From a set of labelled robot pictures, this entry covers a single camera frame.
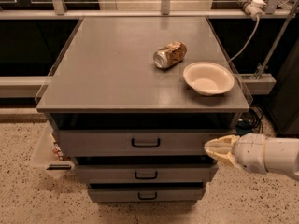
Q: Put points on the beige gripper fingers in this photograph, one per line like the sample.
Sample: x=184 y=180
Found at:
x=221 y=149

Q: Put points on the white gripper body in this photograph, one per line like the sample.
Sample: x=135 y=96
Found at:
x=249 y=153

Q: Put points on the grey top drawer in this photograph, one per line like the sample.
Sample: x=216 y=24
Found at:
x=162 y=142

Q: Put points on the grey drawer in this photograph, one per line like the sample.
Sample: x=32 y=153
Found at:
x=161 y=173
x=145 y=195
x=162 y=142

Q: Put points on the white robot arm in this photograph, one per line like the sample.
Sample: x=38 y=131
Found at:
x=281 y=156

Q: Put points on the grey middle drawer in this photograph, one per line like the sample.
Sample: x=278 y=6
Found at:
x=161 y=173

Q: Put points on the grey drawer cabinet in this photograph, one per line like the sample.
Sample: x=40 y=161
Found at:
x=107 y=80

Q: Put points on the grey bottom drawer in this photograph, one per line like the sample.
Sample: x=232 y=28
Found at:
x=145 y=195

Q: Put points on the white paper bowl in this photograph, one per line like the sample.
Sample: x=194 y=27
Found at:
x=208 y=79

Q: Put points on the crushed gold soda can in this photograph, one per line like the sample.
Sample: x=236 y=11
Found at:
x=170 y=55

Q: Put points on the white power strip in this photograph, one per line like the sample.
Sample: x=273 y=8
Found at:
x=254 y=8

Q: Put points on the clear plastic side bin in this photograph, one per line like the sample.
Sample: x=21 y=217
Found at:
x=48 y=158

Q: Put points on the grey metal shelf rail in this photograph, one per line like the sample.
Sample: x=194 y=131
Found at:
x=80 y=14

